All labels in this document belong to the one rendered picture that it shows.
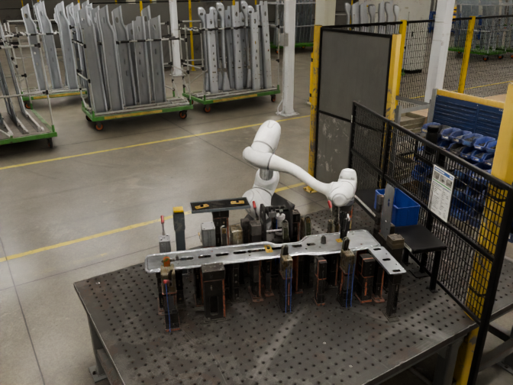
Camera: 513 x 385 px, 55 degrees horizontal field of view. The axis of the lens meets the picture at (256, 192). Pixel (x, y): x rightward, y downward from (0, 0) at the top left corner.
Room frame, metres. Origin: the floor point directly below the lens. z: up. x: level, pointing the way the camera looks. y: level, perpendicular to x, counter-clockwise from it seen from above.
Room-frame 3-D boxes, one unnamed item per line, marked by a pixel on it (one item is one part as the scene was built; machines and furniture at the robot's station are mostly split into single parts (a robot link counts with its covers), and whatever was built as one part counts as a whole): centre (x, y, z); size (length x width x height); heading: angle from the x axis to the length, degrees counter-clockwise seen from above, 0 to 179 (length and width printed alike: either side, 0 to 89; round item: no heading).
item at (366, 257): (2.44, -0.64, 0.84); 0.11 x 0.10 x 0.28; 12
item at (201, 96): (10.63, 0.53, 0.88); 1.91 x 1.01 x 1.76; 124
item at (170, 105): (9.29, 2.29, 0.88); 1.91 x 1.00 x 1.76; 119
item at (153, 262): (2.49, -0.05, 1.00); 1.38 x 0.22 x 0.02; 102
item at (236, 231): (2.62, 0.12, 0.89); 0.13 x 0.11 x 0.38; 12
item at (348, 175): (2.59, -0.52, 1.38); 0.13 x 0.11 x 0.16; 160
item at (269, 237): (2.72, -0.12, 0.94); 0.18 x 0.13 x 0.49; 102
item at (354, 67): (5.23, -1.02, 1.00); 1.34 x 0.14 x 2.00; 32
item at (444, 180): (2.62, -1.08, 1.30); 0.23 x 0.02 x 0.31; 12
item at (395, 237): (2.53, -0.82, 0.88); 0.08 x 0.08 x 0.36; 12
